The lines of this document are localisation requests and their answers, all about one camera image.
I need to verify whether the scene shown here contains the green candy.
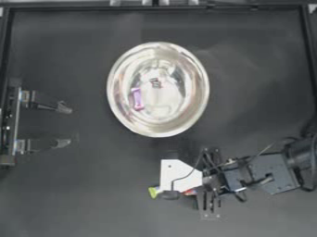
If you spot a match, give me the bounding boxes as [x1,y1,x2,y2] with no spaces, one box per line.
[148,185,164,199]

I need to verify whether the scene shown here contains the steel bowl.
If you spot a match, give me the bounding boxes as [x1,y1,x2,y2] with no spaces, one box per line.
[106,41,211,139]

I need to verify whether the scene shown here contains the black table frame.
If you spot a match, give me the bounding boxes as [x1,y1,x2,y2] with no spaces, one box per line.
[0,0,317,124]

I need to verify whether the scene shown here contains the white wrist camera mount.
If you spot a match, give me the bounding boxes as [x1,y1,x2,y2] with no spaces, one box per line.
[160,158,205,193]

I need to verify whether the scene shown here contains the purple candy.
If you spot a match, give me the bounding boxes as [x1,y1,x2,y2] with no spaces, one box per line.
[130,86,145,111]

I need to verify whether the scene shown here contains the black camera cable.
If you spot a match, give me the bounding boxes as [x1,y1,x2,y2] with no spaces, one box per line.
[170,151,208,193]

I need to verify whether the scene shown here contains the small white red candy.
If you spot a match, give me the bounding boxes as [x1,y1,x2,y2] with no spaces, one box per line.
[149,77,164,90]

